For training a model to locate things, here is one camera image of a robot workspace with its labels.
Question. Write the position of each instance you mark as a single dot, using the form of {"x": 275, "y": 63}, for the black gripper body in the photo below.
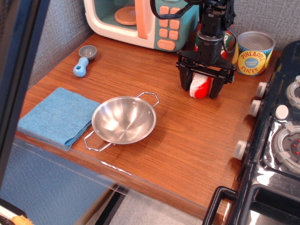
{"x": 207, "y": 60}

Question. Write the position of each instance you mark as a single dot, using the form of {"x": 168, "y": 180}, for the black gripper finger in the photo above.
{"x": 186, "y": 76}
{"x": 217, "y": 85}

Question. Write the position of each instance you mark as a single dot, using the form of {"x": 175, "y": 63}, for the red and white toy vegetable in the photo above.
{"x": 200, "y": 86}

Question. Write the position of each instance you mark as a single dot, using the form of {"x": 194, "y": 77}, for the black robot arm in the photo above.
{"x": 216, "y": 17}

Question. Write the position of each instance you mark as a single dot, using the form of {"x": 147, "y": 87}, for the tomato sauce can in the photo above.
{"x": 227, "y": 38}

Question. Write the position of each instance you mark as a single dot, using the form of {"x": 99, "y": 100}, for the white stove knob middle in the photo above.
{"x": 254, "y": 108}

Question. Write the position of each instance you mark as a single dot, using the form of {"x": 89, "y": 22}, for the white stove knob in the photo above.
{"x": 261, "y": 88}
{"x": 240, "y": 149}
{"x": 254, "y": 108}

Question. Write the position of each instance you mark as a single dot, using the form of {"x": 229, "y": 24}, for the white stove knob top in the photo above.
{"x": 261, "y": 88}

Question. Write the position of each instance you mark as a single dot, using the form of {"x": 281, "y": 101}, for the pineapple slices can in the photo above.
{"x": 253, "y": 52}

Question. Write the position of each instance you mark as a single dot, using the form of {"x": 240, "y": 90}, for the white stove knob bottom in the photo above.
{"x": 240, "y": 149}

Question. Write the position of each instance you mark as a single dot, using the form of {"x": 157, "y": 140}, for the white round stove button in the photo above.
{"x": 281, "y": 112}

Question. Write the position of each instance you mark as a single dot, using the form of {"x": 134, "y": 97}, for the teal toy microwave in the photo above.
{"x": 168, "y": 35}

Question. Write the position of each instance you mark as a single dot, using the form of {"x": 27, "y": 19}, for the grey stove burner rear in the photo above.
{"x": 293, "y": 99}

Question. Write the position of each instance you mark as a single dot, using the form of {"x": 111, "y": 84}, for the grey stove burner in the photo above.
{"x": 293, "y": 99}
{"x": 286, "y": 146}

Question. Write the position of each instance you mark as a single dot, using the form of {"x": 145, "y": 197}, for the orange microwave turntable plate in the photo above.
{"x": 126, "y": 16}

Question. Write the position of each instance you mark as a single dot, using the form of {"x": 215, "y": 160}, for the grey stove burner front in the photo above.
{"x": 286, "y": 146}

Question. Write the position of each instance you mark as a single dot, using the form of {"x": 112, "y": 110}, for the blue and grey toy scoop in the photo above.
{"x": 86, "y": 53}

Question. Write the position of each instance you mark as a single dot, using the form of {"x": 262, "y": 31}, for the black toy stove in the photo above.
{"x": 268, "y": 192}

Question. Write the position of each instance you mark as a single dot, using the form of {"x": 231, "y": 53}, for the blue folded cloth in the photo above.
{"x": 60, "y": 118}

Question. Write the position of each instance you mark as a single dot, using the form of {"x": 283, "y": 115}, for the clear acrylic table guard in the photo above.
{"x": 53, "y": 190}

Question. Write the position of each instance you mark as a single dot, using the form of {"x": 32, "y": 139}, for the orange fuzzy object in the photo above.
{"x": 21, "y": 220}

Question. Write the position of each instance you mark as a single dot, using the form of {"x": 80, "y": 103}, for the steel two-handled bowl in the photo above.
{"x": 124, "y": 120}

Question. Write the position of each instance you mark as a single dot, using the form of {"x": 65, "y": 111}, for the black oven door handle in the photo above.
{"x": 220, "y": 193}

